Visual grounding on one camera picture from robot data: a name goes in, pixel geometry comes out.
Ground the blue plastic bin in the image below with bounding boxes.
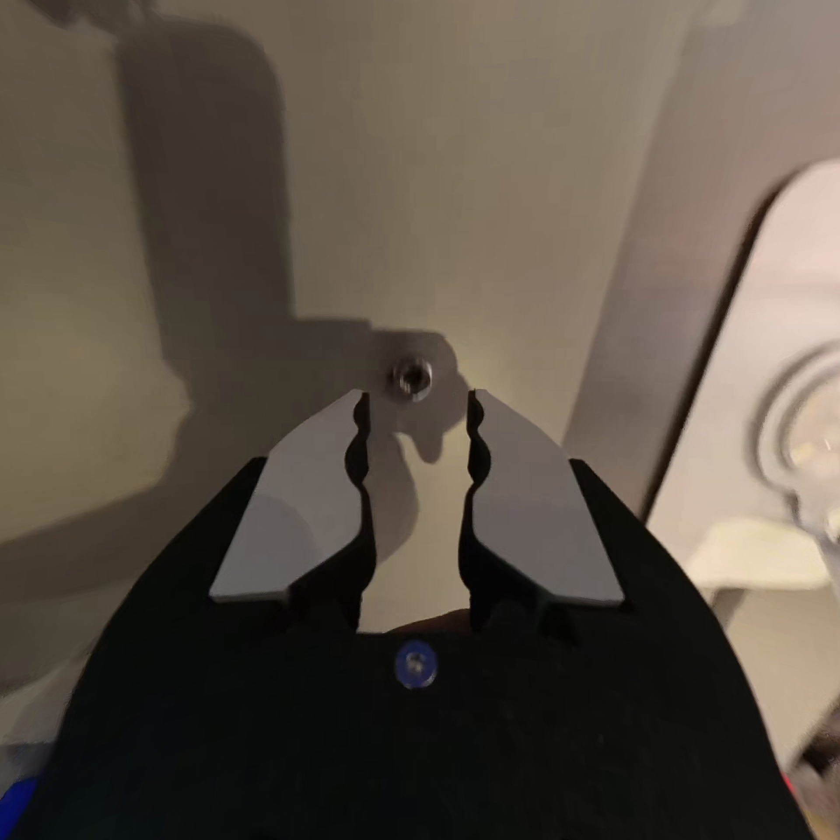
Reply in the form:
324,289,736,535
0,773,42,840

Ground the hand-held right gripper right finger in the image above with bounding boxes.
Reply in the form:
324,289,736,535
458,388,626,634

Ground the white rounded appliance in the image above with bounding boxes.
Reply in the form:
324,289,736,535
646,159,840,778

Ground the steel hex nut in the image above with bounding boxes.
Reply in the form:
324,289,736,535
392,356,434,403

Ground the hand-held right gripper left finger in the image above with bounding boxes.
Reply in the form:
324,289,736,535
209,388,378,634

